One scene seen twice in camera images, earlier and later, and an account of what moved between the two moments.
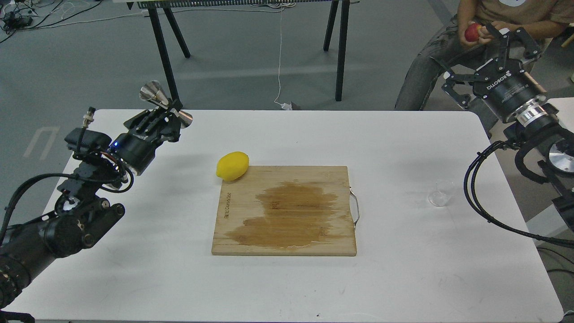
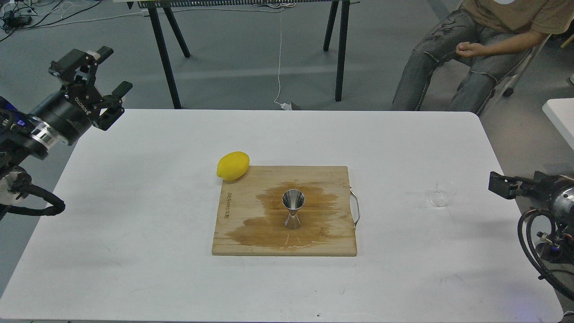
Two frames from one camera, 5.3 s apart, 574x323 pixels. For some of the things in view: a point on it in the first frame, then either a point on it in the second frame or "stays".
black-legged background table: x=153 y=5 stays
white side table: x=565 y=115 stays
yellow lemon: x=232 y=165 stays
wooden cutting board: x=287 y=210 stays
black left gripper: x=137 y=153 → x=68 y=113
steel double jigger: x=153 y=91 → x=293 y=199
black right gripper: x=503 y=84 → x=541 y=189
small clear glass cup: x=440 y=196 stays
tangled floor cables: x=19 y=15 stays
